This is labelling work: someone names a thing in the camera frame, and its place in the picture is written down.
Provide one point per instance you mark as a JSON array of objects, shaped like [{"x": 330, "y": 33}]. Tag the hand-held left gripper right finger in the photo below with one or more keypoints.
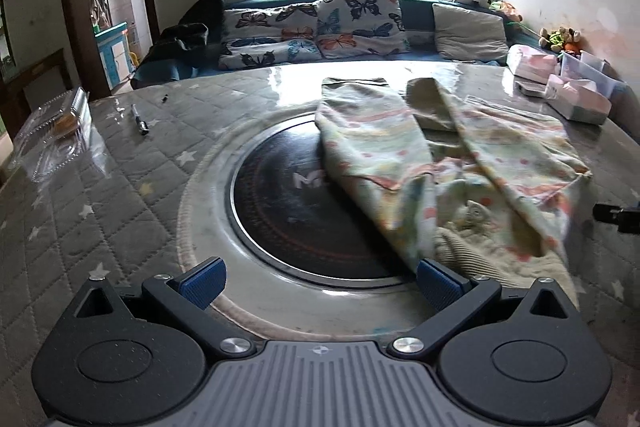
[{"x": 440, "y": 285}]

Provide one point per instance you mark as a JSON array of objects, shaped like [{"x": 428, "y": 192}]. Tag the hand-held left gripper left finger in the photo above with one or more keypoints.
[{"x": 202, "y": 283}]

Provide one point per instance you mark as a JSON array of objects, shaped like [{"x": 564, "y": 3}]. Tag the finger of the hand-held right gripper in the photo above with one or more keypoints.
[{"x": 611, "y": 213}]

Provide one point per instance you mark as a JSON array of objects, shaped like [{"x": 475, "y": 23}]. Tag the floral patterned pajama garment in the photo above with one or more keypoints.
[{"x": 375, "y": 132}]

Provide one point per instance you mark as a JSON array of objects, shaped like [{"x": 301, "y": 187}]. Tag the round black induction cooktop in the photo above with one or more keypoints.
[{"x": 280, "y": 207}]

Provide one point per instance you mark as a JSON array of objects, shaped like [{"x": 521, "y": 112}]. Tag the pink tissue pack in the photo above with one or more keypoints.
[
  {"x": 577, "y": 99},
  {"x": 532, "y": 62}
]

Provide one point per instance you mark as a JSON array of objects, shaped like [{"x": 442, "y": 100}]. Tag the grey quilted star table cover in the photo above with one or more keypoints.
[{"x": 125, "y": 187}]

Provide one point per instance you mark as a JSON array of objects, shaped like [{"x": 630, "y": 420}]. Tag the clear plastic storage box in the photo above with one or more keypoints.
[{"x": 595, "y": 74}]

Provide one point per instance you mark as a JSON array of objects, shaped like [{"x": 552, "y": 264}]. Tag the small flat grey box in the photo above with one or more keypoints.
[{"x": 530, "y": 88}]

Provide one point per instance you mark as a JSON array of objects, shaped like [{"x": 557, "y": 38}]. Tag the black marker pen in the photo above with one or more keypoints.
[{"x": 140, "y": 119}]

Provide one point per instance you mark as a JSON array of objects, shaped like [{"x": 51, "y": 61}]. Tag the brown and green plush toys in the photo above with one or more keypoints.
[{"x": 562, "y": 39}]

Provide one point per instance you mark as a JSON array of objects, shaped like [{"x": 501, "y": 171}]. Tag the clear plastic food container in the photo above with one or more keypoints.
[{"x": 55, "y": 132}]

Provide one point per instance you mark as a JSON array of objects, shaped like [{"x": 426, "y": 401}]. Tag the colourful plush toy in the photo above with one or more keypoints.
[{"x": 507, "y": 10}]

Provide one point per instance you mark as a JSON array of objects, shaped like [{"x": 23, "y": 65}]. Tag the grey cushion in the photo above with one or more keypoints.
[{"x": 470, "y": 34}]

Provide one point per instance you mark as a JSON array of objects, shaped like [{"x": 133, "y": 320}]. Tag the blue cabinet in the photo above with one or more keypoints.
[{"x": 112, "y": 52}]

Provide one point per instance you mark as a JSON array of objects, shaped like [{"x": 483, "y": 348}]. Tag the black bag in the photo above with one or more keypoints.
[{"x": 190, "y": 32}]

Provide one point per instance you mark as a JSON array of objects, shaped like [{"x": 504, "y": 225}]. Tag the butterfly print pillows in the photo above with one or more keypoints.
[{"x": 270, "y": 37}]

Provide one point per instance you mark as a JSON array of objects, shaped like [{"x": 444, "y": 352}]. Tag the dark wooden furniture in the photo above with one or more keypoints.
[{"x": 30, "y": 87}]

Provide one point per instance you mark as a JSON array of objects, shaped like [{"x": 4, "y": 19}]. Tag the teal sofa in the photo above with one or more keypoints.
[{"x": 420, "y": 14}]

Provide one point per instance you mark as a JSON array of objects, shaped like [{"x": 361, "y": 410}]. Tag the butterfly print pillow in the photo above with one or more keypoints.
[{"x": 360, "y": 22}]

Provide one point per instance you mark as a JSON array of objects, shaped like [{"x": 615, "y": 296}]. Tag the dark wooden door frame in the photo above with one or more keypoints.
[{"x": 75, "y": 7}]

